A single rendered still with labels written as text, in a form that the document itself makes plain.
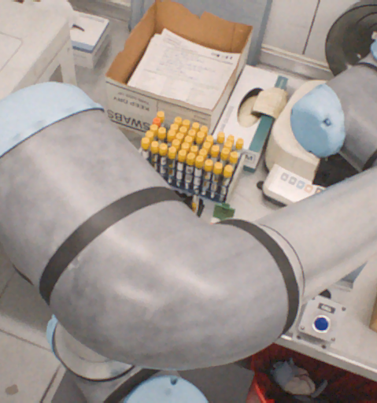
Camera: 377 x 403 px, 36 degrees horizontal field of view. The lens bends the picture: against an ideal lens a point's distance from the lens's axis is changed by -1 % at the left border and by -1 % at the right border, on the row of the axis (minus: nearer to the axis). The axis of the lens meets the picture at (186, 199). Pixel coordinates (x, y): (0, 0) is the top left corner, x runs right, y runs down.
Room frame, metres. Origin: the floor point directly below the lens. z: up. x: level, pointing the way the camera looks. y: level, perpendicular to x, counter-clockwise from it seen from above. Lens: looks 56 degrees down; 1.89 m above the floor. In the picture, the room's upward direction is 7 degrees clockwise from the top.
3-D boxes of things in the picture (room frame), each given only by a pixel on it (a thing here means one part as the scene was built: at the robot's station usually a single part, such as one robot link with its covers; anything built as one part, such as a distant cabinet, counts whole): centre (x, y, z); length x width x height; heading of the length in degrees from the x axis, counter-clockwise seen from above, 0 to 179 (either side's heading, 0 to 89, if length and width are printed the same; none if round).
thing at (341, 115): (0.48, -0.18, 1.38); 0.11 x 0.11 x 0.08; 44
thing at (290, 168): (0.81, -0.29, 0.94); 0.30 x 0.24 x 0.12; 156
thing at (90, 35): (1.11, 0.36, 0.94); 0.22 x 0.12 x 0.13; 79
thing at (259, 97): (0.89, -0.13, 0.92); 0.24 x 0.12 x 0.10; 165
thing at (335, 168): (0.56, -0.23, 1.23); 0.09 x 0.08 x 0.12; 82
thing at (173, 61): (0.96, 0.04, 0.95); 0.29 x 0.25 x 0.15; 165
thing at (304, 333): (0.45, -0.27, 0.92); 0.13 x 0.07 x 0.08; 165
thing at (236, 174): (0.74, 0.00, 0.91); 0.20 x 0.10 x 0.07; 75
